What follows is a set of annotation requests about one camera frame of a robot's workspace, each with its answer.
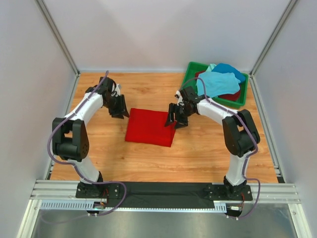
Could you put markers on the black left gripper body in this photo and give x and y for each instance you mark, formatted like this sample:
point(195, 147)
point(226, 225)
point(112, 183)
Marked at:
point(114, 105)

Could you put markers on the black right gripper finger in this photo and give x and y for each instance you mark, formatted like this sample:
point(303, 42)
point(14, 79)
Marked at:
point(170, 115)
point(181, 124)

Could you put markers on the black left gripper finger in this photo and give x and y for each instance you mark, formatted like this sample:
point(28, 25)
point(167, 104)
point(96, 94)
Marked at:
point(124, 110)
point(118, 116)

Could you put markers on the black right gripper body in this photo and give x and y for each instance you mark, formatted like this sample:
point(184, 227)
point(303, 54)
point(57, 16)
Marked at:
point(183, 113)

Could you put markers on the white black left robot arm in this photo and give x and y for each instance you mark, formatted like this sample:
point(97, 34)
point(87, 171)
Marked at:
point(69, 139)

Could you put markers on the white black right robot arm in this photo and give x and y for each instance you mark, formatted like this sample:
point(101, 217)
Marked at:
point(240, 135)

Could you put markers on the green plastic bin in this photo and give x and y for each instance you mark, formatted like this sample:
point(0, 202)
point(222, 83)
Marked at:
point(236, 100)

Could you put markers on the light blue t shirt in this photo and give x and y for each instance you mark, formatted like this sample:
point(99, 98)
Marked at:
point(199, 84)

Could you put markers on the dark red t shirt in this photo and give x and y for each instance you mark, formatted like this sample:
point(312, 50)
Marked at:
point(222, 85)

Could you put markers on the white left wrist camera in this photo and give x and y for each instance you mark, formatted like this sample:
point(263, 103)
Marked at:
point(116, 90)

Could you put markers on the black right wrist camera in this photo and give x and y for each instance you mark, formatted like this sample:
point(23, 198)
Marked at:
point(188, 95)

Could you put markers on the grey slotted cable duct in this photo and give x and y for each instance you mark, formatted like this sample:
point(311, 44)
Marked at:
point(96, 206)

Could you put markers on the left aluminium corner post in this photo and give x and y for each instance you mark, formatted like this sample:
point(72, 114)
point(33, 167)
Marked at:
point(58, 37)

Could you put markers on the aluminium corner post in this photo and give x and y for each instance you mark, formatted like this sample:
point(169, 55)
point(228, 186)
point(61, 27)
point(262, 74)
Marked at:
point(58, 37)
point(278, 28)

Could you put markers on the right aluminium corner post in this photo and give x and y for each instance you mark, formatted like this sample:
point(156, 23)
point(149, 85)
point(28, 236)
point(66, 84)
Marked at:
point(278, 28)

